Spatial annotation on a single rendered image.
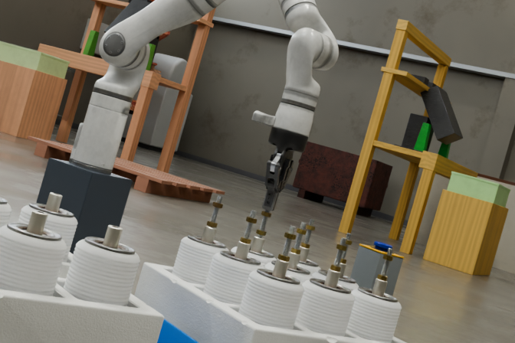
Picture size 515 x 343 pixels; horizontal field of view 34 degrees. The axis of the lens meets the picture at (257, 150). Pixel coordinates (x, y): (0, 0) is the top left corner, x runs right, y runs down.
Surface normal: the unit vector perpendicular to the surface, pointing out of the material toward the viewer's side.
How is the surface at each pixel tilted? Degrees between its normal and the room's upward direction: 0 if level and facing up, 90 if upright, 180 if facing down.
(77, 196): 90
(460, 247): 90
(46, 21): 90
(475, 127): 90
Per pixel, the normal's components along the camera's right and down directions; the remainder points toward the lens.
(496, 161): -0.51, -0.15
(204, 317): -0.79, -0.22
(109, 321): 0.56, 0.16
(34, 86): 0.83, 0.24
